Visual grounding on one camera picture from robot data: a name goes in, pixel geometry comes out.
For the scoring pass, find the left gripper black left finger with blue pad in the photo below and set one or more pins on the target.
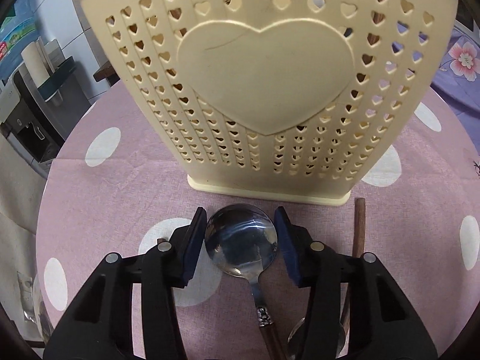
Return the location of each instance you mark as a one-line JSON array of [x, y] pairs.
[[98, 322]]

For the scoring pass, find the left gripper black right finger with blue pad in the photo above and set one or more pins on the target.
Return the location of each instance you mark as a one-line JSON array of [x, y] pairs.
[[383, 322]]

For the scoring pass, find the brown wooden chopstick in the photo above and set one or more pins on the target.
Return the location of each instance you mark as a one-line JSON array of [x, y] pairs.
[[358, 248]]

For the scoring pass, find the steel spoon wooden handle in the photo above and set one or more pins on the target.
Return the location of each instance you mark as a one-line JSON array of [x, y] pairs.
[[242, 241]]

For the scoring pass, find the grey steel spoon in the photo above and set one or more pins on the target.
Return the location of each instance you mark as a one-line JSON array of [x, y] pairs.
[[295, 336]]

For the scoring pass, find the pink polka dot tablecloth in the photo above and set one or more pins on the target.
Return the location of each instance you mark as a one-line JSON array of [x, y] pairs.
[[115, 187]]

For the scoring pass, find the water dispenser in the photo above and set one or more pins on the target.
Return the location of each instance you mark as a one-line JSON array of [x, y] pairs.
[[35, 127]]

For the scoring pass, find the purple floral cloth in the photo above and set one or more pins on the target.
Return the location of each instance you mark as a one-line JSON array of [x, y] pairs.
[[457, 80]]

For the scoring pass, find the cream heart utensil holder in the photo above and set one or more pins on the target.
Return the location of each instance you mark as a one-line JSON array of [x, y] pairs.
[[286, 100]]

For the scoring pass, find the paper cup holder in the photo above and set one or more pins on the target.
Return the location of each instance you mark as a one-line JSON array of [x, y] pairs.
[[47, 79]]

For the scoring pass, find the blue water bottle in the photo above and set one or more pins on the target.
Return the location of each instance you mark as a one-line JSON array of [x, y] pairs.
[[17, 31]]

